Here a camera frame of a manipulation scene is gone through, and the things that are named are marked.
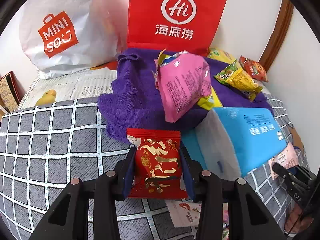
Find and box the right hand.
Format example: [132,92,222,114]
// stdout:
[284,203,313,233]

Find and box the green triangular snack packet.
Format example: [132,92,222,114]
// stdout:
[214,60,238,84]

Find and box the light pink pastry packet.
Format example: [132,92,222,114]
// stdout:
[268,142,299,180]

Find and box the purple towel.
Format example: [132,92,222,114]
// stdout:
[97,48,275,144]

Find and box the grey checked bed sheet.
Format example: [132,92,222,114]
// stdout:
[1,98,294,239]

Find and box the silver pink packet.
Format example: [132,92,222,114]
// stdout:
[156,50,188,67]

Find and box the red Haidilao bag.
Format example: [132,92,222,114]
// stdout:
[127,0,227,55]

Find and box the brown patterned box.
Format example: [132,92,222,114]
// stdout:
[0,71,22,112]

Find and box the yellow triangular snack packet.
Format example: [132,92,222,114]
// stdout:
[226,68,263,102]

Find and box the white Miniso shopping bag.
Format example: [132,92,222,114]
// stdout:
[19,0,120,80]

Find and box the red gold snack packet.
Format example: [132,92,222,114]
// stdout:
[127,128,188,199]

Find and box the blue tissue pack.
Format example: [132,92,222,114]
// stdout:
[182,107,287,180]

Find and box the orange chips bag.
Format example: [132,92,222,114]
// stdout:
[239,56,268,82]

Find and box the yellow chips bag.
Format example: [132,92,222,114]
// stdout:
[207,48,241,68]

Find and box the pink snack bag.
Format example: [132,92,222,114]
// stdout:
[153,52,211,123]

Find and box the brown wooden door frame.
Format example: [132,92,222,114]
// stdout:
[259,0,294,72]

